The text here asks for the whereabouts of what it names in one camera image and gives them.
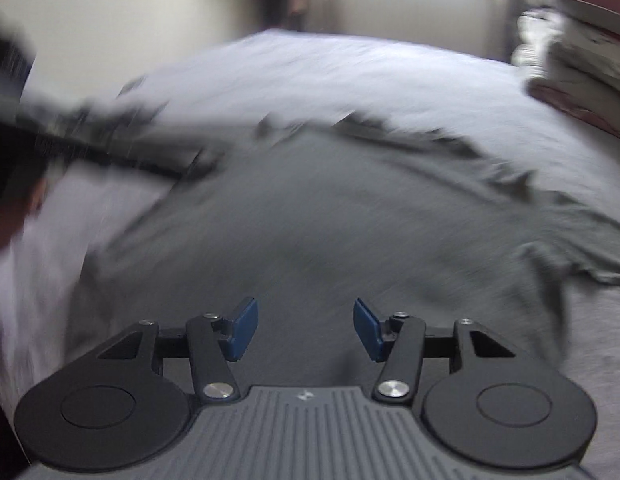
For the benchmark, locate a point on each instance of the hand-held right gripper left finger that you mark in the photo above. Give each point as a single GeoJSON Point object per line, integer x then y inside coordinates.
{"type": "Point", "coordinates": [245, 330]}

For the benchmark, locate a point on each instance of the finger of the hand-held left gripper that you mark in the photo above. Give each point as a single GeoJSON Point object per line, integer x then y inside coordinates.
{"type": "Point", "coordinates": [130, 162]}

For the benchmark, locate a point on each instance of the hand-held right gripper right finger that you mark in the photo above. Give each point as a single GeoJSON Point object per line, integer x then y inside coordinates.
{"type": "Point", "coordinates": [367, 330]}

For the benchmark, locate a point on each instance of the grey frayed-edge garment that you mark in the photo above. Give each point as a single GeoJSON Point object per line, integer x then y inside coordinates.
{"type": "Point", "coordinates": [315, 220]}

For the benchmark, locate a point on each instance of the person's left hand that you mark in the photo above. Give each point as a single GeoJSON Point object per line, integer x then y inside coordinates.
{"type": "Point", "coordinates": [15, 215]}

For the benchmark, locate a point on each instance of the bed with light sheet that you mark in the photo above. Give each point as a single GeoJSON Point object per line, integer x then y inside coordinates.
{"type": "Point", "coordinates": [340, 75]}

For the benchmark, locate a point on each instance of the stack of folded pillows blankets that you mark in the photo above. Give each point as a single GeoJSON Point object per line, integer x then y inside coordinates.
{"type": "Point", "coordinates": [579, 60]}

